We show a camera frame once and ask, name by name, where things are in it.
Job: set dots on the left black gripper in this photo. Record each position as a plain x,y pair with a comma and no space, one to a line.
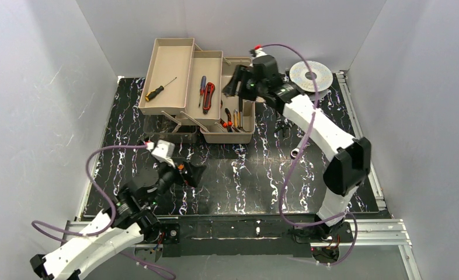
185,172

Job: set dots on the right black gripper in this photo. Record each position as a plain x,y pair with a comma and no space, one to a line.
243,78

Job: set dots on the red black cutter tool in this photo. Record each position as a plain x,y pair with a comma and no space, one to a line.
207,97

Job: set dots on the yellow black utility knife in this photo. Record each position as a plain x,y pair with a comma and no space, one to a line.
236,118

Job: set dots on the blue red screwdriver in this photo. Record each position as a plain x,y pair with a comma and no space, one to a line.
202,89

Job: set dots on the orange black pliers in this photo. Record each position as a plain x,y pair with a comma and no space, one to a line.
226,120

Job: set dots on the translucent brown beige tool box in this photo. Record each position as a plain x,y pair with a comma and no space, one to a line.
174,115

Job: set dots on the yellow black screwdriver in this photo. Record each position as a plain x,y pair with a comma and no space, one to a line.
153,94

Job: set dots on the silver wrench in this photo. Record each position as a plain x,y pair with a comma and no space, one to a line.
302,144

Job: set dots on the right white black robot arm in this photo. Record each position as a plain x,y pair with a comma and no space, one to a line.
348,157

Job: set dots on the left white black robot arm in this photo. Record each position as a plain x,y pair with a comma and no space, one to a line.
130,221

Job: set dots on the black marbled table mat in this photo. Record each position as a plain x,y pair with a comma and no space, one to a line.
240,178

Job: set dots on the white filament spool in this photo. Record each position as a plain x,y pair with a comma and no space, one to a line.
315,79

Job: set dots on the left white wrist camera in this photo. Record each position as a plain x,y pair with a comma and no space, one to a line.
162,151

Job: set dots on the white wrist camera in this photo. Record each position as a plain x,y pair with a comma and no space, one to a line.
162,151
257,52

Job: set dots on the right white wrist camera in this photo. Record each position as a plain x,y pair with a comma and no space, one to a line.
257,52

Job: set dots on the black wire stripper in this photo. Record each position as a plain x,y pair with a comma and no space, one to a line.
283,127

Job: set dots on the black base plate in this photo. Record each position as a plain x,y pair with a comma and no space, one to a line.
232,235

